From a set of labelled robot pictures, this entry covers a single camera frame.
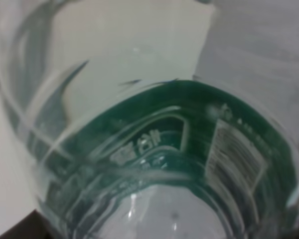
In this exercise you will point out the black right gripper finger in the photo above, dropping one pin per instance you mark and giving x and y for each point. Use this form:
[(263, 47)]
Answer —
[(31, 227)]

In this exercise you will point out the clear bottle with green label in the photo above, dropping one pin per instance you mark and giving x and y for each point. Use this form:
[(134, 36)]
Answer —
[(156, 119)]

